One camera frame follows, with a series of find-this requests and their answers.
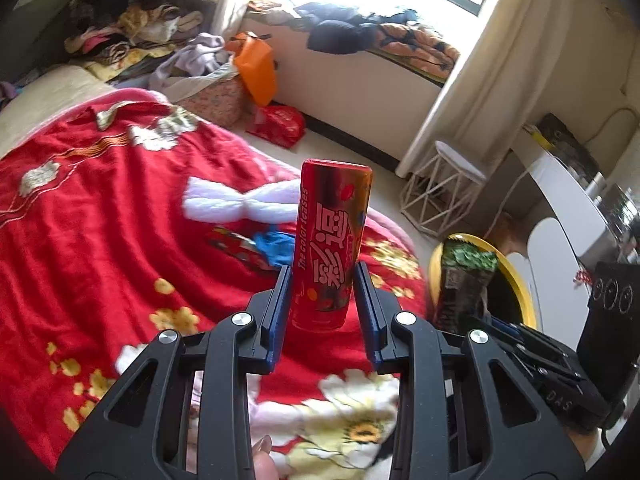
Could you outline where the blue wrapper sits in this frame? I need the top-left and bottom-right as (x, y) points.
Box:
(252, 230), (298, 268)

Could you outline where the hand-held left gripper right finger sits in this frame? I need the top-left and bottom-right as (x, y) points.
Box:
(352, 262), (586, 480)

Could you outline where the white wire stool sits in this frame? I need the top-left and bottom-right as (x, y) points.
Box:
(400, 140), (488, 238)

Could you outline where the dark green snack bag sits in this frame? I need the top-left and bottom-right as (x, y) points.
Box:
(432, 237), (500, 336)

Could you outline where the red plastic bag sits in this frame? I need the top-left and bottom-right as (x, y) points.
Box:
(246, 105), (307, 148)

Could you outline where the orange bag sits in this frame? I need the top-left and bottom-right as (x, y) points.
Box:
(225, 31), (278, 107)

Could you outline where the wide cream curtain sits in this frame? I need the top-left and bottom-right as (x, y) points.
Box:
(395, 0), (601, 178)

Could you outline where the beige bed sheet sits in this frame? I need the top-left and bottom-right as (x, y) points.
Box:
(0, 62), (118, 161)

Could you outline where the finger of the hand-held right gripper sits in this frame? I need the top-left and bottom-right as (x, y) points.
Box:
(482, 314), (541, 345)
(505, 342), (578, 382)

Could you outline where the lilac cloth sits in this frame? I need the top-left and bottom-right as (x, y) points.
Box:
(150, 32), (236, 91)

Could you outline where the white desk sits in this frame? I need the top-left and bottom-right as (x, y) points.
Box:
(520, 125), (640, 281)

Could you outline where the grey headboard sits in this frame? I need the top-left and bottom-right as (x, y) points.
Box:
(10, 0), (81, 83)

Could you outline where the red can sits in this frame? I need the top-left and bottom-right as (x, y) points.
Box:
(289, 158), (375, 332)

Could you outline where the white chair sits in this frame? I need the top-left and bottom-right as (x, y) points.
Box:
(500, 217), (586, 331)

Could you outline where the yellow rimmed waste bin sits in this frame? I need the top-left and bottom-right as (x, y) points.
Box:
(429, 234), (539, 333)

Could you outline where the red wrapper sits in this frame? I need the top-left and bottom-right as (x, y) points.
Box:
(207, 227), (281, 273)

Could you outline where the white window seat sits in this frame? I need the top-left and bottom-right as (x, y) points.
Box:
(240, 10), (451, 171)

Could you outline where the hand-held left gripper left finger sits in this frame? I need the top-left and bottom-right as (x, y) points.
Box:
(55, 265), (294, 480)

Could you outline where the red floral blanket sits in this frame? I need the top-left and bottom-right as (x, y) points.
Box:
(0, 87), (431, 480)

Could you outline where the narrow cream curtain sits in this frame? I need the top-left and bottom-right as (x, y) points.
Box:
(207, 0), (246, 43)

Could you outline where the person's left hand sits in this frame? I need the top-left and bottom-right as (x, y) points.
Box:
(250, 435), (293, 480)

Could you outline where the orange patterned blanket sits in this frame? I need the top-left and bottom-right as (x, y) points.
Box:
(370, 20), (461, 81)

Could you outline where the floral storage box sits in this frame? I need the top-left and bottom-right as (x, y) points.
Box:
(175, 67), (251, 128)

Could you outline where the wall cable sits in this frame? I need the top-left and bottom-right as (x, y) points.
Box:
(595, 105), (640, 146)

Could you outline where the pile of clothes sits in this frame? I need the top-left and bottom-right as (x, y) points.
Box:
(65, 0), (221, 81)

